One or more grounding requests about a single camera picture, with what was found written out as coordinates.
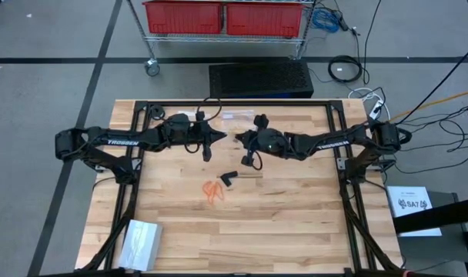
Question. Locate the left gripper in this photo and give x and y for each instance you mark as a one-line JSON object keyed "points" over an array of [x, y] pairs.
{"points": [[201, 134]]}

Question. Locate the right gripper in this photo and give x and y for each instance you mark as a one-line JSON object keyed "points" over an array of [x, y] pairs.
{"points": [[260, 142]]}

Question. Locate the wide black rubber band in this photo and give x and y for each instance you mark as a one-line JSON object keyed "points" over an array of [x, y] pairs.
{"points": [[227, 179]]}

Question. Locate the orange rubber band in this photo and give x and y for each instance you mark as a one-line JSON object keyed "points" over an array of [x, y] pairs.
{"points": [[221, 196], [209, 200]]}

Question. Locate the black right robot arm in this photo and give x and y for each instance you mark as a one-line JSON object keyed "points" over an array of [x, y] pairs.
{"points": [[332, 145]]}

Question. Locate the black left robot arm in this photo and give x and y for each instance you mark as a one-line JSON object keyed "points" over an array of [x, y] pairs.
{"points": [[122, 141]]}

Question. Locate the black perforated floor mat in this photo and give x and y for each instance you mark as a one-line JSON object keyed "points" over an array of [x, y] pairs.
{"points": [[261, 79]]}

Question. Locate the black tape roll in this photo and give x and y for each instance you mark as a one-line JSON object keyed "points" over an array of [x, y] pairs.
{"points": [[156, 112]]}

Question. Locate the silver mounting plate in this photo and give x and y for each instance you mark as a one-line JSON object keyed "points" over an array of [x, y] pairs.
{"points": [[341, 163]]}

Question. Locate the red plastic storage bin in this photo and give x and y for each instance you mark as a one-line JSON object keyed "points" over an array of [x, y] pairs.
{"points": [[265, 19], [184, 17]]}

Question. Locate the white power strip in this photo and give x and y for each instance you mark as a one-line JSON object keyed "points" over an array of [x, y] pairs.
{"points": [[375, 109]]}

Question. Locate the black power adapter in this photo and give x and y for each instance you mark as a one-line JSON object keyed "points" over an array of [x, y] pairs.
{"points": [[342, 21]]}

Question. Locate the white SA7 booklet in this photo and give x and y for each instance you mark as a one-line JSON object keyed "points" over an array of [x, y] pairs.
{"points": [[413, 211]]}

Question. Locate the black bar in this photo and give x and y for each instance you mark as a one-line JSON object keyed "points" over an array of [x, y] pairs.
{"points": [[438, 216]]}

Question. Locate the grey cart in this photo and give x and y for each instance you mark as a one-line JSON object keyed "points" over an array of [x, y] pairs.
{"points": [[445, 250]]}

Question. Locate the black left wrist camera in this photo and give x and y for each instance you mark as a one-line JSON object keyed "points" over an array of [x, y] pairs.
{"points": [[207, 154]]}

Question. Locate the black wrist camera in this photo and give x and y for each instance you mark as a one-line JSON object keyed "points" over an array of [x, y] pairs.
{"points": [[248, 161], [207, 154]]}

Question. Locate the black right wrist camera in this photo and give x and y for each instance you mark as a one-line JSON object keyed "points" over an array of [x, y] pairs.
{"points": [[248, 161]]}

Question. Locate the black aluminium table frame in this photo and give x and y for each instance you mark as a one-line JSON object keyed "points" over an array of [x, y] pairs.
{"points": [[295, 103]]}

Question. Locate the silver mounting bracket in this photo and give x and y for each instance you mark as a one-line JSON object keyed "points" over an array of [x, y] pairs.
{"points": [[99, 168]]}

